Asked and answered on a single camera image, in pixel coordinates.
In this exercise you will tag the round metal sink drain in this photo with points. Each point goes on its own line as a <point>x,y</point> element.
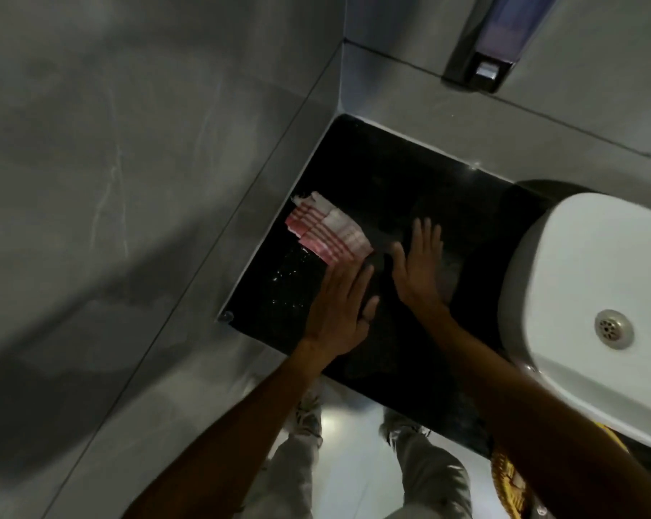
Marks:
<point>614,329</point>

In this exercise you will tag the person's left hand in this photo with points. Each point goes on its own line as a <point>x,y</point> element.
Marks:
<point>333,318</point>

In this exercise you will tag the person's right forearm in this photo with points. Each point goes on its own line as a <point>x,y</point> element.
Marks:
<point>536,421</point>

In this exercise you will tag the person's right middle finger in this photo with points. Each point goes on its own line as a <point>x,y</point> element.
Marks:
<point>427,236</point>

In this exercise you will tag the person's left thumb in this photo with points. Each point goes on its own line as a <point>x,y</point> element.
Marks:
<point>369,314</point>

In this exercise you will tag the person's left trouser leg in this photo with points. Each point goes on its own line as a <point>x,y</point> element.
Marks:
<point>287,481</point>

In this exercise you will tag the person's left shoe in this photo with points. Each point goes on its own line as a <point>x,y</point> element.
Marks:
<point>309,413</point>

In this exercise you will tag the person's shoe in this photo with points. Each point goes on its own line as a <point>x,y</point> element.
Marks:
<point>309,413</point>
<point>401,424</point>

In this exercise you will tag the person's right thumb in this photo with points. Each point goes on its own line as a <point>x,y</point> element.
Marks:
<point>399,260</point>

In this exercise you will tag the red and white checked cloth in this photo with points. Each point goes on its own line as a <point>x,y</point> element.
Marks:
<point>325,229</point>

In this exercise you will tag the person's right trouser leg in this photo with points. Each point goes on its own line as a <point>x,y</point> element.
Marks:
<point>430,481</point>

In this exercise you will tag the wall soap dispenser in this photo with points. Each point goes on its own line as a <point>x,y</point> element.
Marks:
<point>498,43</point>

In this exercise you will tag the white ceramic sink basin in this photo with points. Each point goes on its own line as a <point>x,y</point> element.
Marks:
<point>574,275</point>

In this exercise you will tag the person's left forearm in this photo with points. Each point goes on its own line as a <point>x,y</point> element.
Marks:
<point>239,443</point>

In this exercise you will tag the person's right shoe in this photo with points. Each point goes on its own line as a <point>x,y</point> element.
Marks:
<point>401,424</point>

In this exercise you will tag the person's right hand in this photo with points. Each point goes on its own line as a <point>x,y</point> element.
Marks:
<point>420,275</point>

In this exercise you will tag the yellow wicker basket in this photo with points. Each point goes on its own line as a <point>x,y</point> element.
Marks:
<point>506,481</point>

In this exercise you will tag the person's trouser leg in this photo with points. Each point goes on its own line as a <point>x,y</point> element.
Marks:
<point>287,481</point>
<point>430,481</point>

